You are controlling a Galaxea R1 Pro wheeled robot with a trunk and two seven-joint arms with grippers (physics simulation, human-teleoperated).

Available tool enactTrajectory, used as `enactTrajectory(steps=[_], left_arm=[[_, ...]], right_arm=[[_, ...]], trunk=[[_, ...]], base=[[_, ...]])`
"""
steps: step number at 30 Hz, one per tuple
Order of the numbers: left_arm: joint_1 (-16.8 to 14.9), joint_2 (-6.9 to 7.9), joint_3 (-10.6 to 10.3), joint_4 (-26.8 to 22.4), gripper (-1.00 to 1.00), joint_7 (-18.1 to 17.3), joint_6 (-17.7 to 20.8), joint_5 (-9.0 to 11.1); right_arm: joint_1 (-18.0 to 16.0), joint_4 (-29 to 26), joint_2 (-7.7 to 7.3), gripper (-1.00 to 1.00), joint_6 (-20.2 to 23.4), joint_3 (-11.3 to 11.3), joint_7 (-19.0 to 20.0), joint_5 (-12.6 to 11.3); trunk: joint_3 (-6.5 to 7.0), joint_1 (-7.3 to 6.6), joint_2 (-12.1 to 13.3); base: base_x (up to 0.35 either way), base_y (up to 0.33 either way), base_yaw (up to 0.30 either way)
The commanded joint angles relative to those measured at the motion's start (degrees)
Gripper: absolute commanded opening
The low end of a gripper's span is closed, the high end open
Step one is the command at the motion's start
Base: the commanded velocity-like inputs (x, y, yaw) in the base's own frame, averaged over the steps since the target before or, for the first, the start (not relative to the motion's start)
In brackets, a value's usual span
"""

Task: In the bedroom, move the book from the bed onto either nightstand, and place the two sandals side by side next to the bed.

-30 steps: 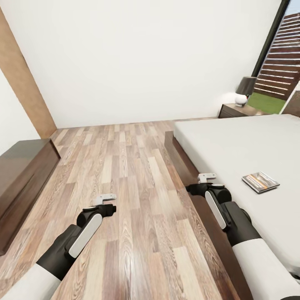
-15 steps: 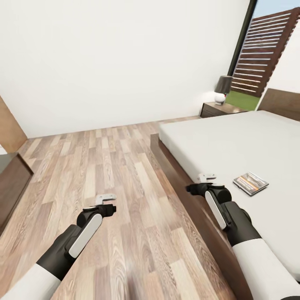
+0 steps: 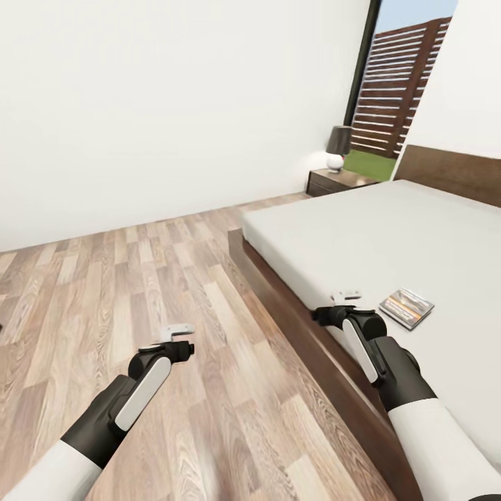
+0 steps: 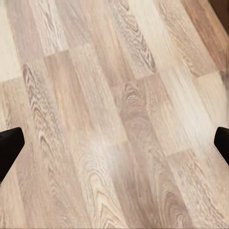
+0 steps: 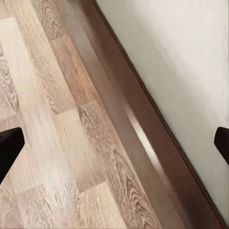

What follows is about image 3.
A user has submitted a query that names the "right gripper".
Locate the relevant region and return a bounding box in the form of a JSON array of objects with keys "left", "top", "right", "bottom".
[{"left": 310, "top": 305, "right": 348, "bottom": 328}]

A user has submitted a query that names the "hardback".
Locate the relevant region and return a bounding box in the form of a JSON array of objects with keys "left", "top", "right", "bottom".
[{"left": 379, "top": 286, "right": 435, "bottom": 329}]

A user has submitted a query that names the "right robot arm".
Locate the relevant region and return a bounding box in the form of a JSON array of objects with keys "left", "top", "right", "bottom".
[{"left": 310, "top": 289, "right": 501, "bottom": 501}]

